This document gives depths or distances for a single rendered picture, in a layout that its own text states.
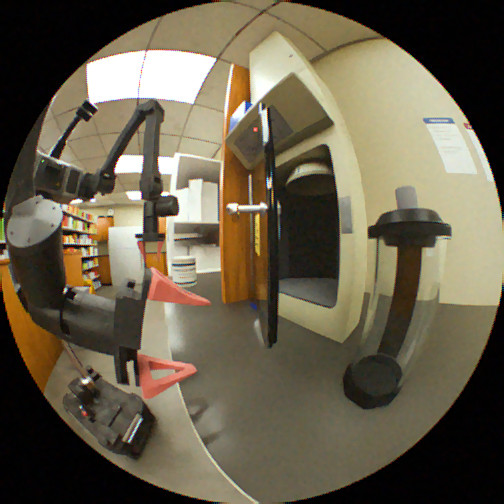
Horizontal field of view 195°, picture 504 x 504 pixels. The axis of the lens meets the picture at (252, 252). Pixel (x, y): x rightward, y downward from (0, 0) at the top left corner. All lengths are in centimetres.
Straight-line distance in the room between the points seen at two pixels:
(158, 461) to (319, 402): 113
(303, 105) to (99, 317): 46
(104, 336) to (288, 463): 21
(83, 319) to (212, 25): 156
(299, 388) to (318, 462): 13
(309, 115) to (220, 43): 127
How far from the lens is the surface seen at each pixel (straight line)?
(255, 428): 22
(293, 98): 39
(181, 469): 121
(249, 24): 150
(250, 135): 48
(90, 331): 16
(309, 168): 41
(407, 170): 77
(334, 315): 33
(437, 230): 16
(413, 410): 29
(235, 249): 51
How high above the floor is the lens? 115
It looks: 3 degrees down
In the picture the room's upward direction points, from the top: 1 degrees counter-clockwise
